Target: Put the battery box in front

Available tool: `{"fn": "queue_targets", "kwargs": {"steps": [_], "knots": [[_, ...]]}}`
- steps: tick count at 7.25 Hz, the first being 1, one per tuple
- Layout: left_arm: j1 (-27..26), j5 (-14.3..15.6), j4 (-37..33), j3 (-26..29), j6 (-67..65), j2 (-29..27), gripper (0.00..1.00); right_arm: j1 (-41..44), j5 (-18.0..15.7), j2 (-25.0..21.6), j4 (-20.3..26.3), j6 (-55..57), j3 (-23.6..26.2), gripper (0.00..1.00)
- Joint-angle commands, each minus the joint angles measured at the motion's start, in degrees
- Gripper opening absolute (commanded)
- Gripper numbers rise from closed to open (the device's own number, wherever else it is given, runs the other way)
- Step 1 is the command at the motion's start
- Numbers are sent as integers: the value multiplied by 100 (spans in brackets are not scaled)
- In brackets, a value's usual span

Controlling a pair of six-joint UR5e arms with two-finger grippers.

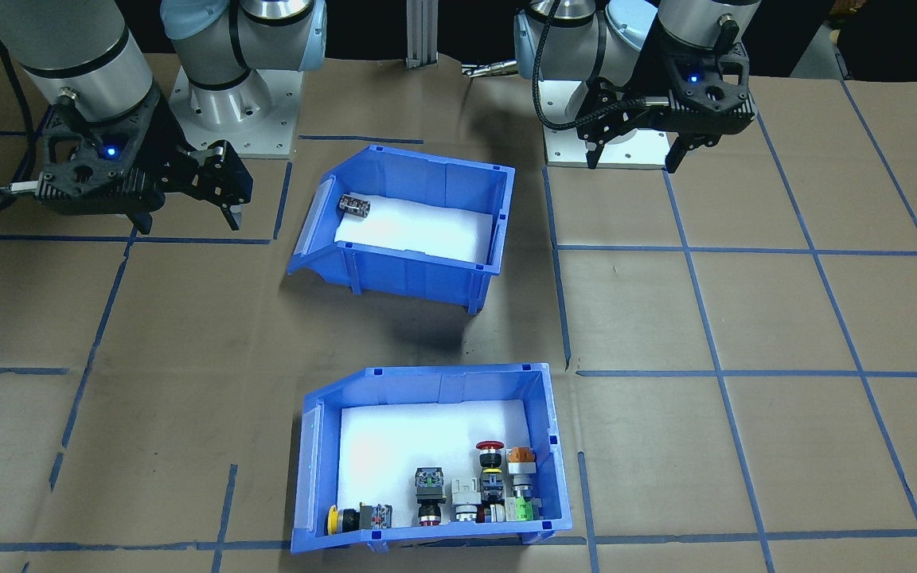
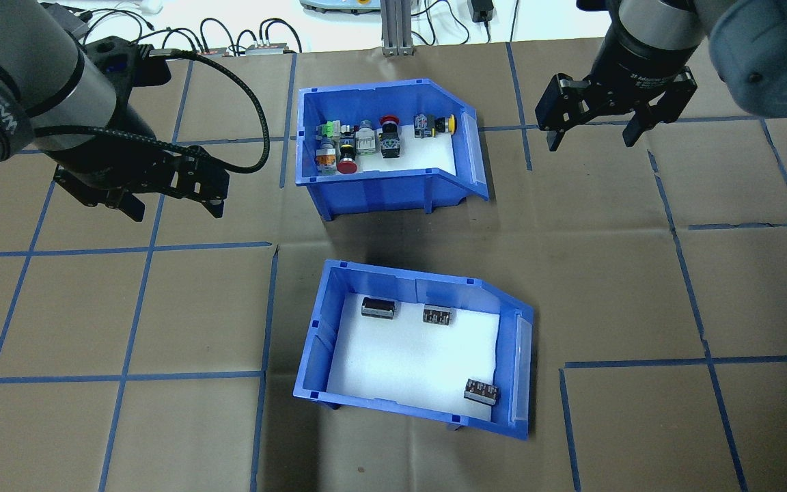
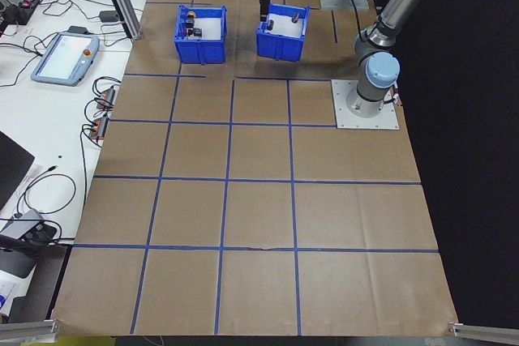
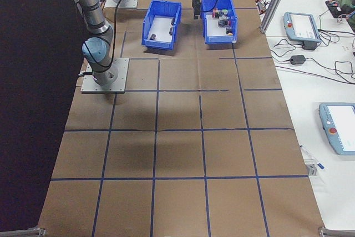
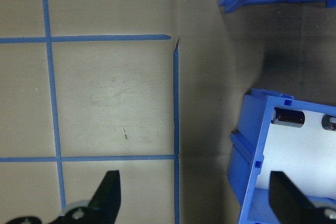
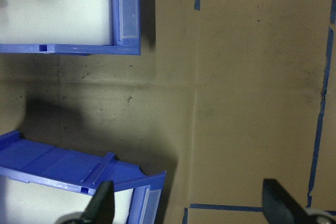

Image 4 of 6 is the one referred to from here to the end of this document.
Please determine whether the blue bin with push buttons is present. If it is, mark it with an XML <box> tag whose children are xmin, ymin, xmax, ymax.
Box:
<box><xmin>200</xmin><ymin>0</ymin><xmax>239</xmax><ymax>45</ymax></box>

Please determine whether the blue bin with capacitors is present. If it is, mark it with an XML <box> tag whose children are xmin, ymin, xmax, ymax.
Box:
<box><xmin>141</xmin><ymin>0</ymin><xmax>182</xmax><ymax>50</ymax></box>

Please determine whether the black electronics box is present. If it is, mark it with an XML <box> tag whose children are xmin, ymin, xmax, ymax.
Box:
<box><xmin>325</xmin><ymin>0</ymin><xmax>342</xmax><ymax>18</ymax></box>

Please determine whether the white foam bin liner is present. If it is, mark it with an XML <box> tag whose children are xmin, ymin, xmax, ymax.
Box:
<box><xmin>206</xmin><ymin>14</ymin><xmax>232</xmax><ymax>37</ymax></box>
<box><xmin>149</xmin><ymin>16</ymin><xmax>178</xmax><ymax>44</ymax></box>

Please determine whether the grey blue teach pendant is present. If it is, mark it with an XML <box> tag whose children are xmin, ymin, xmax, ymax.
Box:
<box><xmin>282</xmin><ymin>12</ymin><xmax>322</xmax><ymax>46</ymax></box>
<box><xmin>318</xmin><ymin>102</ymin><xmax>355</xmax><ymax>156</ymax></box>

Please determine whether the black power adapter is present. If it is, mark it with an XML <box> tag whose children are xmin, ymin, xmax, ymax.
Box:
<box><xmin>290</xmin><ymin>55</ymin><xmax>307</xmax><ymax>65</ymax></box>
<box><xmin>302</xmin><ymin>41</ymin><xmax>318</xmax><ymax>52</ymax></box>

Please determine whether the clear pen with blue cap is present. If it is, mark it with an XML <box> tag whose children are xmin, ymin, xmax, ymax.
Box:
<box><xmin>300</xmin><ymin>144</ymin><xmax>324</xmax><ymax>169</ymax></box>

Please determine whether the aluminium profile post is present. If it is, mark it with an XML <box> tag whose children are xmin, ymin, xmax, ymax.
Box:
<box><xmin>259</xmin><ymin>0</ymin><xmax>295</xmax><ymax>34</ymax></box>

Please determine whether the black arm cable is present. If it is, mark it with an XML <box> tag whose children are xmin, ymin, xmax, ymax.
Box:
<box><xmin>95</xmin><ymin>0</ymin><xmax>150</xmax><ymax>68</ymax></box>

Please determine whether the black frame cover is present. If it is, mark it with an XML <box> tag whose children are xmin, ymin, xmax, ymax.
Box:
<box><xmin>0</xmin><ymin>0</ymin><xmax>89</xmax><ymax>234</ymax></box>

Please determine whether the metal corner bracket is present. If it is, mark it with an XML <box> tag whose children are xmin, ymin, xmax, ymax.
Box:
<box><xmin>317</xmin><ymin>226</ymin><xmax>355</xmax><ymax>237</ymax></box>
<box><xmin>0</xmin><ymin>227</ymin><xmax>47</xmax><ymax>237</ymax></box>

